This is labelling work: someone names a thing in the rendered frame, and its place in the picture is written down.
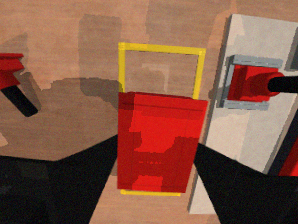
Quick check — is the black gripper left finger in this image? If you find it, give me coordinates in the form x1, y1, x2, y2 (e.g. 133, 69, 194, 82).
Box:
0, 134, 118, 224

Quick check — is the yellow rectangular outline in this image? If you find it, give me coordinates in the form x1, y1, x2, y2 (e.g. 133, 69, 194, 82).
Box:
118, 42, 206, 196

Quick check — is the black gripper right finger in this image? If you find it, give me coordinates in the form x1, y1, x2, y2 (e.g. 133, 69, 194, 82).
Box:
193, 143, 298, 224

